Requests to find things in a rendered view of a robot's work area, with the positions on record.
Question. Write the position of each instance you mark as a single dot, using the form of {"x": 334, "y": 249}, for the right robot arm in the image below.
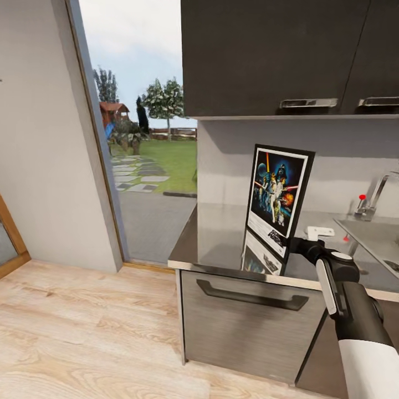
{"x": 370, "y": 360}

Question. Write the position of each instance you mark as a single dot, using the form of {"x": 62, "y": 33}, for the cabinet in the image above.
{"x": 290, "y": 59}

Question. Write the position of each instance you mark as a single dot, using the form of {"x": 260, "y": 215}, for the poster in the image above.
{"x": 277, "y": 189}

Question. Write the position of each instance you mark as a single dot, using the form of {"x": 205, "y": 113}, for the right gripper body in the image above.
{"x": 302, "y": 246}

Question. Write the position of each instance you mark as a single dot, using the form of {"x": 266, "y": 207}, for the dishwasher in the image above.
{"x": 259, "y": 328}

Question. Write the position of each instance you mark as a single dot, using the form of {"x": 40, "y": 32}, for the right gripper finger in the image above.
{"x": 283, "y": 240}

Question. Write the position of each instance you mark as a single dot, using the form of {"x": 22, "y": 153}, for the fixed window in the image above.
{"x": 130, "y": 59}

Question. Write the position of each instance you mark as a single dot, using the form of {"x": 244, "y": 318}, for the drop in sink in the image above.
{"x": 380, "y": 239}

